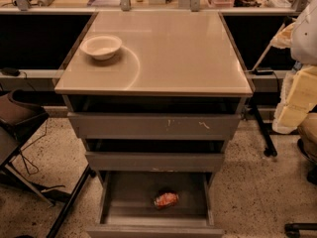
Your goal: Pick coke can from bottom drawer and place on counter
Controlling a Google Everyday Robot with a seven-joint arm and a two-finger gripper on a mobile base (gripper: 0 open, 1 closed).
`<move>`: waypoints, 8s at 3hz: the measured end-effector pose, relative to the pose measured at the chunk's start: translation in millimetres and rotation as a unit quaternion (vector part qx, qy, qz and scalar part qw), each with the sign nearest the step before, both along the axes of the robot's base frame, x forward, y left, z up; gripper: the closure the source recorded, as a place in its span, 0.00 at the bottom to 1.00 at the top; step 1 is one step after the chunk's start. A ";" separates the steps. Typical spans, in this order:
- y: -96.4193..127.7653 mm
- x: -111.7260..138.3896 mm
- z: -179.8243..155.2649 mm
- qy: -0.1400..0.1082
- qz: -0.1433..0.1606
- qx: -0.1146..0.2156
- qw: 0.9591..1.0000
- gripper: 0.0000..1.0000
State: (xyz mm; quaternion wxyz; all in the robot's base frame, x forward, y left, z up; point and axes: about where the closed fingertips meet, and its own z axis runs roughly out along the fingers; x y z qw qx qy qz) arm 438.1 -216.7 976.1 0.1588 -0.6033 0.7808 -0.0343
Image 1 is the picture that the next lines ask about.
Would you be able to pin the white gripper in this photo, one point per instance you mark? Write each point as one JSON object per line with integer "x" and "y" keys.
{"x": 305, "y": 40}

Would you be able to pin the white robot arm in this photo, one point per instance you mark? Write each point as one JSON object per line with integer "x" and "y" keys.
{"x": 303, "y": 50}

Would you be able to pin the grey drawer cabinet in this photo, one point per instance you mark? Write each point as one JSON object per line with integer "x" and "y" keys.
{"x": 170, "y": 63}

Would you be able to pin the bottom grey drawer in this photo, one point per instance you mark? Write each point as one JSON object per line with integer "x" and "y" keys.
{"x": 128, "y": 210}

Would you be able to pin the grey drawer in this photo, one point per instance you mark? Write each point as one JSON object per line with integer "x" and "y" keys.
{"x": 153, "y": 126}
{"x": 155, "y": 162}
{"x": 128, "y": 210}

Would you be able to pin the middle grey drawer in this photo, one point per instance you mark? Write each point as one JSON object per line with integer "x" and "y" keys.
{"x": 155, "y": 162}

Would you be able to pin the top grey drawer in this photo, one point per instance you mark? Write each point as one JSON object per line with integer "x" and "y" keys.
{"x": 153, "y": 126}

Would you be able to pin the black table leg right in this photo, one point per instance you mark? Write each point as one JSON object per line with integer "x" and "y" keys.
{"x": 269, "y": 150}

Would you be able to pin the black table leg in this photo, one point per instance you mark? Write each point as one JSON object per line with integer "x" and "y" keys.
{"x": 69, "y": 203}
{"x": 269, "y": 150}

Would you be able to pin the white stick with black tip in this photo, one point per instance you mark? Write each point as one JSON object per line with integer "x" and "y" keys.
{"x": 266, "y": 50}

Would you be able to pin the black office chair base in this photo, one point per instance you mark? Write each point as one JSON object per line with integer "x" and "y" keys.
{"x": 292, "y": 230}

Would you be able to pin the white bowl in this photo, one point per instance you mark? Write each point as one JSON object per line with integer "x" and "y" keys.
{"x": 101, "y": 47}

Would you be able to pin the black table leg left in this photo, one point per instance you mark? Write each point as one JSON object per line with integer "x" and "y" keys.
{"x": 69, "y": 203}

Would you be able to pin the dark chair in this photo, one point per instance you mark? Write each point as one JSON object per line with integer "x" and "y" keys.
{"x": 18, "y": 123}

